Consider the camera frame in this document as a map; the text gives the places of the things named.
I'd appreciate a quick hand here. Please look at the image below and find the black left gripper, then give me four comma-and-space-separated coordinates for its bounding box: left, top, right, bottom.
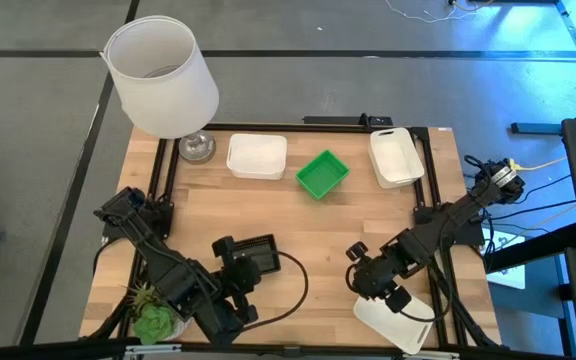
211, 236, 263, 301

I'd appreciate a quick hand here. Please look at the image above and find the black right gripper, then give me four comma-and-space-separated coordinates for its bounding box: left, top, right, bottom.
345, 241, 404, 300

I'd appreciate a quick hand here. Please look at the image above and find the green plastic basket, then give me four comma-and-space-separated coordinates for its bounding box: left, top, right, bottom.
295, 152, 351, 201
295, 149, 351, 201

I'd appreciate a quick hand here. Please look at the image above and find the white plastic basket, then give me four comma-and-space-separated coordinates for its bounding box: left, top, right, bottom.
225, 132, 289, 181
367, 126, 426, 190
351, 293, 438, 356

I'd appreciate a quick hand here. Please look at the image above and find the potted green succulent plant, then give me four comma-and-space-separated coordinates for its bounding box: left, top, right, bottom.
126, 280, 193, 347

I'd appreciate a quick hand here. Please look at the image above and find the white paper sheet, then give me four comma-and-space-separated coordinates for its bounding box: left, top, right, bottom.
485, 228, 527, 291

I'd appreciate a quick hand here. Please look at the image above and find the white shade table lamp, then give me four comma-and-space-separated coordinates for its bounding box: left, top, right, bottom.
100, 14, 221, 164

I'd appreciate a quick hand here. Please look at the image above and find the black looped camera cable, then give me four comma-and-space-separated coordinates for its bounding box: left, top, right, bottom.
397, 259, 457, 322
240, 248, 310, 332

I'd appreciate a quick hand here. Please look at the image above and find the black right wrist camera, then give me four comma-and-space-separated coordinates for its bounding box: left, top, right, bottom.
384, 286, 413, 315

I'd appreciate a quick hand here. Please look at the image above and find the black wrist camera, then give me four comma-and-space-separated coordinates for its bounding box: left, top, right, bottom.
231, 301, 260, 325
384, 286, 413, 315

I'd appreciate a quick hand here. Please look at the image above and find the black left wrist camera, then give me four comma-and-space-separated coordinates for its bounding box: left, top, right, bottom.
231, 301, 260, 325

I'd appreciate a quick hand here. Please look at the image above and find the black aluminium rig frame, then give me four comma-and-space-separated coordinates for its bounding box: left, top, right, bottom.
0, 122, 576, 360

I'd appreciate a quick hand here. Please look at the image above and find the black bar bracket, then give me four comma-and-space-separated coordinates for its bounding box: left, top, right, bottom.
301, 113, 395, 128

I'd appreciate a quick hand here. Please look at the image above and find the black floor cable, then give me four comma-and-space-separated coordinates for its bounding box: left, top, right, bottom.
487, 199, 576, 221
517, 173, 573, 195

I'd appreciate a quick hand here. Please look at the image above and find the yellow hanging cable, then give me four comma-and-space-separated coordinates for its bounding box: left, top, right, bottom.
510, 156, 569, 172

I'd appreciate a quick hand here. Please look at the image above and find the white floor cable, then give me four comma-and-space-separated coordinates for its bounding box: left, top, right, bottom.
382, 0, 494, 24

